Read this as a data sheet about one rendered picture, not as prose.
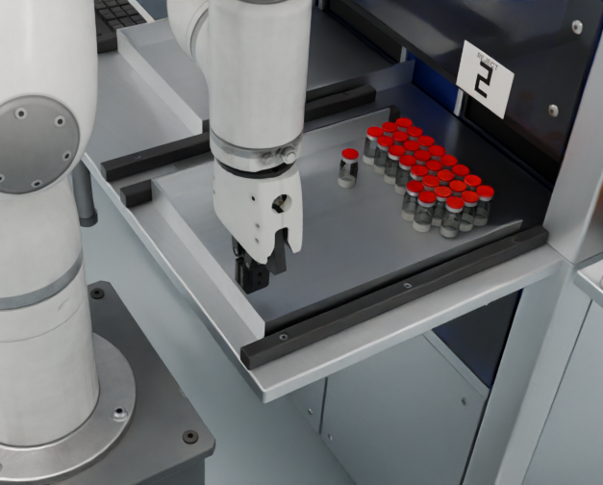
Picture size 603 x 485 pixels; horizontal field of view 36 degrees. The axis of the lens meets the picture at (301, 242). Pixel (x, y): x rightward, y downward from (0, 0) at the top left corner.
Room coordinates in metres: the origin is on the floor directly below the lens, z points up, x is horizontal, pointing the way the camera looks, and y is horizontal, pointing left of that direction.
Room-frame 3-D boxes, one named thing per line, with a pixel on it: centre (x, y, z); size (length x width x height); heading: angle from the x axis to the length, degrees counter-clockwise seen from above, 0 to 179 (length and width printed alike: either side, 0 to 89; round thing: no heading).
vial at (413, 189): (0.87, -0.13, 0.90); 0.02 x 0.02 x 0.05
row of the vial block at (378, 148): (0.91, -0.13, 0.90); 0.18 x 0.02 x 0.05; 35
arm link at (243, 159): (0.70, 0.05, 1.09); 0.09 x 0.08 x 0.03; 36
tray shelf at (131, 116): (1.00, 0.03, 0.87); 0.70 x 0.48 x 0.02; 36
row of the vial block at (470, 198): (0.92, -0.14, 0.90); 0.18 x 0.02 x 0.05; 35
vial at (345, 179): (0.92, -0.05, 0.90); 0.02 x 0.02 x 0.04
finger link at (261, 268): (0.68, 0.04, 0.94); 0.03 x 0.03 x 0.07; 36
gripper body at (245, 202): (0.70, 0.05, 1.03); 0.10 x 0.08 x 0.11; 36
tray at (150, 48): (1.18, 0.08, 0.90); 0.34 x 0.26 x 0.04; 126
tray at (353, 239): (0.84, -0.04, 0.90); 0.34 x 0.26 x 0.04; 125
